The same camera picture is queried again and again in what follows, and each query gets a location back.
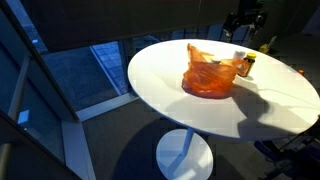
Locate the yellow object behind table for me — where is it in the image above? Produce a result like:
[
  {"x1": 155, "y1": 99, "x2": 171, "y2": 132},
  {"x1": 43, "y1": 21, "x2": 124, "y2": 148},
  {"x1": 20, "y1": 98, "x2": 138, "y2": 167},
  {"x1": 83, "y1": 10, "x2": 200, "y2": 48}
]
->
[{"x1": 259, "y1": 44, "x2": 269, "y2": 53}]

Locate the white table pedestal base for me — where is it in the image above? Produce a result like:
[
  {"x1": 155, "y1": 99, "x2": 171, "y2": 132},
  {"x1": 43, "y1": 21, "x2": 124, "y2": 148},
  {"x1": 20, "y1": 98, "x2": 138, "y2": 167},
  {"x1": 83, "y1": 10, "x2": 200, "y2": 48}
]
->
[{"x1": 156, "y1": 128, "x2": 214, "y2": 180}]

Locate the yellow cap vitamin bottle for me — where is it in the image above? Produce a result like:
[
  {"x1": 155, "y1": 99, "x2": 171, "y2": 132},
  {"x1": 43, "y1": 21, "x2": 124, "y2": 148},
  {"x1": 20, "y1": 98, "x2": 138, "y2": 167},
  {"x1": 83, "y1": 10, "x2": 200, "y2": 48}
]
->
[{"x1": 239, "y1": 52, "x2": 256, "y2": 77}]

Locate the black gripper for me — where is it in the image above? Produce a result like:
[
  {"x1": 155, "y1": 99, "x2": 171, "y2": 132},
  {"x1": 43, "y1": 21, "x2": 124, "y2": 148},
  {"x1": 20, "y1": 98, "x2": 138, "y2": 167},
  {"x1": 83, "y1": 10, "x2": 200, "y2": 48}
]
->
[{"x1": 223, "y1": 10, "x2": 268, "y2": 34}]

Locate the orange plastic bag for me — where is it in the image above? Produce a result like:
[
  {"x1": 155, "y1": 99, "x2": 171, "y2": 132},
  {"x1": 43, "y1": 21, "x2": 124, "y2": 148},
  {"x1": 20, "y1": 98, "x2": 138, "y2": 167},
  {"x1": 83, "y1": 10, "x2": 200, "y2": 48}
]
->
[{"x1": 182, "y1": 43, "x2": 243, "y2": 98}]

